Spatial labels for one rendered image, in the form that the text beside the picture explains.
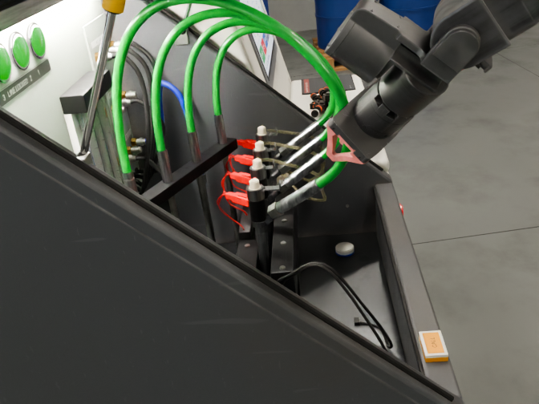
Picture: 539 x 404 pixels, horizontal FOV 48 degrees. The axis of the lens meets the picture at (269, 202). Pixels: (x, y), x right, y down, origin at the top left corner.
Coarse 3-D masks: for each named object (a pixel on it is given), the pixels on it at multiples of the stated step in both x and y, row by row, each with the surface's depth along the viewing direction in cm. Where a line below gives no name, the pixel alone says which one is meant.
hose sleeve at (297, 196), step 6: (312, 180) 83; (306, 186) 83; (312, 186) 83; (294, 192) 85; (300, 192) 84; (306, 192) 83; (312, 192) 83; (288, 198) 86; (294, 198) 85; (300, 198) 84; (306, 198) 84; (276, 204) 87; (282, 204) 86; (288, 204) 86; (294, 204) 86; (282, 210) 87; (288, 210) 87
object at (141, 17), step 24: (168, 0) 79; (192, 0) 77; (216, 0) 76; (264, 24) 75; (120, 48) 86; (120, 72) 88; (120, 96) 91; (336, 96) 75; (120, 120) 92; (120, 144) 94; (336, 168) 80
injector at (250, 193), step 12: (252, 192) 96; (264, 192) 98; (252, 204) 98; (264, 204) 98; (252, 216) 99; (264, 216) 99; (264, 228) 100; (264, 240) 101; (264, 252) 102; (264, 264) 103
